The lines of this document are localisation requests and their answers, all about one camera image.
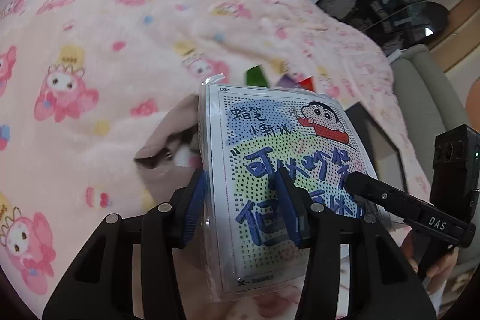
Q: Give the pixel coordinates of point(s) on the beige printed cloth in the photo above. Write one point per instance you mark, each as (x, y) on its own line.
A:
(165, 140)

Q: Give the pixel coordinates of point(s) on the red packet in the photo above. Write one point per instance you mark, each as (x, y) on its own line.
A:
(307, 84)

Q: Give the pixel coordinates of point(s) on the black cardboard box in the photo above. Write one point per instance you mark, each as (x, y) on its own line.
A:
(375, 140)

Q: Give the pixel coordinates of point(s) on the person's right hand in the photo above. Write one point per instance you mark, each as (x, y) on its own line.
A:
(444, 263)

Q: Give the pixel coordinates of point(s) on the pink printed blanket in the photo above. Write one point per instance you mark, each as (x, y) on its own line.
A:
(112, 42)

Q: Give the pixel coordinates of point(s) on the black glass table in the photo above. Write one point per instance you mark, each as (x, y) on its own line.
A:
(420, 24)

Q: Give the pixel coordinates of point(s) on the grey sofa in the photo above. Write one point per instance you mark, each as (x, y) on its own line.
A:
(423, 95)

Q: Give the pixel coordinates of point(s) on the purple box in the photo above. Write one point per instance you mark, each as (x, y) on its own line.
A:
(288, 83)

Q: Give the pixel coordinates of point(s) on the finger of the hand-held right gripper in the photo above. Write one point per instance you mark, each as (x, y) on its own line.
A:
(367, 188)

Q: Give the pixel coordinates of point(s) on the cartoon bead art packet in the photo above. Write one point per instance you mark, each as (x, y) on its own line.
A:
(270, 140)

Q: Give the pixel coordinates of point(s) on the green packet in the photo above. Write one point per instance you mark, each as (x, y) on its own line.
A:
(257, 77)

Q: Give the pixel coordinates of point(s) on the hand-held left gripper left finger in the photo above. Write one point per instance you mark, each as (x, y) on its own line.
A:
(195, 207)

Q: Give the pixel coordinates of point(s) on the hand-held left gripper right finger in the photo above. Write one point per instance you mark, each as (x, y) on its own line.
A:
(288, 207)

